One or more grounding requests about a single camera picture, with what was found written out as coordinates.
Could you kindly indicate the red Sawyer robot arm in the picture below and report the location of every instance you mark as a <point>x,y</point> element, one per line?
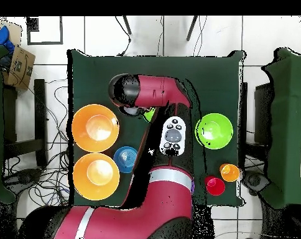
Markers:
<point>160,199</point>

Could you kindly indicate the blue bowl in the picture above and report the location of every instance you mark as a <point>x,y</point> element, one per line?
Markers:
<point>124,159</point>

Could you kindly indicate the blue cloth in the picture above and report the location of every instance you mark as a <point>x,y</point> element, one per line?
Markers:
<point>1,37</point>

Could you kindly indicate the large green bowl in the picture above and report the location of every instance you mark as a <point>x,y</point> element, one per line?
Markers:
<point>214,131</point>

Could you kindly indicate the dark green table cloth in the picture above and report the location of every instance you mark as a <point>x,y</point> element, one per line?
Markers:
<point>103,69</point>

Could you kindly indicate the purple bowl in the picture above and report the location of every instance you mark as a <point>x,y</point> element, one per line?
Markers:
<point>192,187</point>

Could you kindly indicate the black tripod leg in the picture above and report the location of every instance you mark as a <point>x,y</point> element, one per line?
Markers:
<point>191,27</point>
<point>127,25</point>

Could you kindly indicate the black pedestal foot with knob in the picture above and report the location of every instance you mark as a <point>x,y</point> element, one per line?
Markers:
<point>23,176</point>

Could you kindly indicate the black bench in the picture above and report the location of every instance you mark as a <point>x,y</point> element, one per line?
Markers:
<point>39,112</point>

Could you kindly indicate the small green bowl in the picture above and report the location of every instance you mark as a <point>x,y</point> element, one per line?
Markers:
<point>149,115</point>

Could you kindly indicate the red cup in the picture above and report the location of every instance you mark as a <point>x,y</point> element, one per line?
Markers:
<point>215,185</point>

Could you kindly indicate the cardboard box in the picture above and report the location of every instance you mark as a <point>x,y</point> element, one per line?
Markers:
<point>20,67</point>

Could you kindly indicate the large orange bowl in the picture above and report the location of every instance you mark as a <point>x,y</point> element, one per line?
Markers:
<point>96,176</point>
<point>95,128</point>

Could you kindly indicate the black square frame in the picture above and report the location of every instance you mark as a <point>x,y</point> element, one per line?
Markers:
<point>27,31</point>

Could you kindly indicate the orange cup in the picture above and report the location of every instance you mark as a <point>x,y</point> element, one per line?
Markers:
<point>230,173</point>

